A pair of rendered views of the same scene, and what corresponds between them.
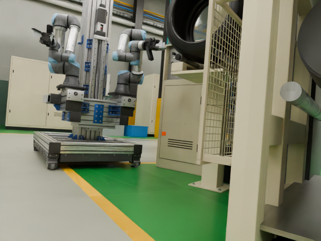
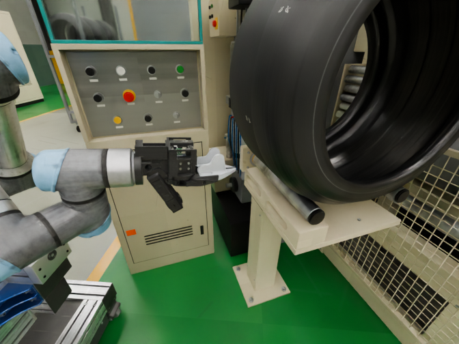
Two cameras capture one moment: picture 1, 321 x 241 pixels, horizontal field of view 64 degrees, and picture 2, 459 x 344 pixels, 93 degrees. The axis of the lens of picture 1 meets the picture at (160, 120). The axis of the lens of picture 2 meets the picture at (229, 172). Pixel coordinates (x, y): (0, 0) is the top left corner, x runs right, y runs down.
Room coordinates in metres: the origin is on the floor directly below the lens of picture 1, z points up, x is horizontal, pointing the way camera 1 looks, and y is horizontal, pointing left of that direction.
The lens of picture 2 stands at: (1.64, 0.37, 1.25)
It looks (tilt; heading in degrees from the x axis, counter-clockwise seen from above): 30 degrees down; 306
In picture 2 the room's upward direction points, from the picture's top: straight up
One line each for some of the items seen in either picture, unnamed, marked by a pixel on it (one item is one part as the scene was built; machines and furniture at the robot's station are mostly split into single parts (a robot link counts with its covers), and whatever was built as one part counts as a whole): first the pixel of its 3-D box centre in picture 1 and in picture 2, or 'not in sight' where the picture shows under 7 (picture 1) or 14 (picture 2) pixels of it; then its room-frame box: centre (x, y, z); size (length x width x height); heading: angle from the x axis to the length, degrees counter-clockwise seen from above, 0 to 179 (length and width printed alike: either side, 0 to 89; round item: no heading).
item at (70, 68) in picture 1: (71, 68); not in sight; (2.33, 0.84, 0.88); 0.13 x 0.12 x 0.14; 96
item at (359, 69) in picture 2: not in sight; (367, 104); (1.72, -0.74, 1.05); 0.20 x 0.15 x 0.30; 144
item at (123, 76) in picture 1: (123, 77); not in sight; (2.59, 0.40, 0.88); 0.13 x 0.12 x 0.14; 93
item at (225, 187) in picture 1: (211, 184); (259, 278); (1.98, -0.43, 0.01); 0.27 x 0.27 x 0.02; 54
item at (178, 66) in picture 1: (190, 71); (277, 198); (1.85, -0.19, 0.84); 0.36 x 0.09 x 0.06; 144
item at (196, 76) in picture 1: (207, 76); (312, 198); (1.76, -0.30, 0.80); 0.37 x 0.36 x 0.02; 54
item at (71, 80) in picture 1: (71, 81); not in sight; (2.33, 0.83, 0.77); 0.15 x 0.15 x 0.10
